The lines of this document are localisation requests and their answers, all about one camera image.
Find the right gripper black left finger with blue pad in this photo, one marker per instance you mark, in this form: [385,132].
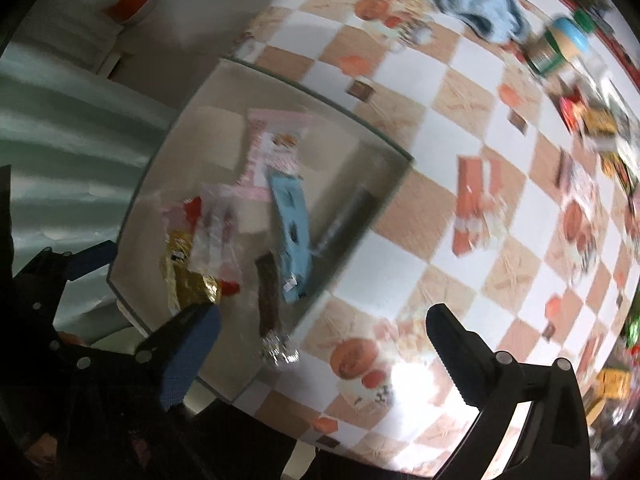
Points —
[172,356]

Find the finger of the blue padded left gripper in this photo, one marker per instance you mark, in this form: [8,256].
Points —
[90,259]

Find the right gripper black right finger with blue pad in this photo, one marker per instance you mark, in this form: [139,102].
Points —
[469,362]

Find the gold foil snack packet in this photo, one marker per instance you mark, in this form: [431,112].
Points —
[184,286]

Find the dark jerky clear vacuum pack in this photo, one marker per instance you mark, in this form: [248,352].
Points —
[277,348]

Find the clear wrapper dark candy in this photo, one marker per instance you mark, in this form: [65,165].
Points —
[213,250]

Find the red snack bar wrapper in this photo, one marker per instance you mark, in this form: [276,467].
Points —
[184,216]

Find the light blue snack bar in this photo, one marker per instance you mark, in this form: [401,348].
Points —
[295,259]

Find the dark stick clear wrapper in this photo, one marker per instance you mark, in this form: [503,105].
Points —
[346,222]

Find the pink white biscuit packet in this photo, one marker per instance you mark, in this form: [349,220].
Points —
[275,138]

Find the yellow snack box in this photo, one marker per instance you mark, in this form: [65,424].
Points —
[612,383]

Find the green yellow snack packet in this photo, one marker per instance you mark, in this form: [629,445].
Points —
[622,165]

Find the red plastic bucket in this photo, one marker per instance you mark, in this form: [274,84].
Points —
[126,11]

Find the red chips packet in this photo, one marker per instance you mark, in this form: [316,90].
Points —
[572,107]

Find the green labelled jar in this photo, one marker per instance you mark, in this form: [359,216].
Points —
[562,40]

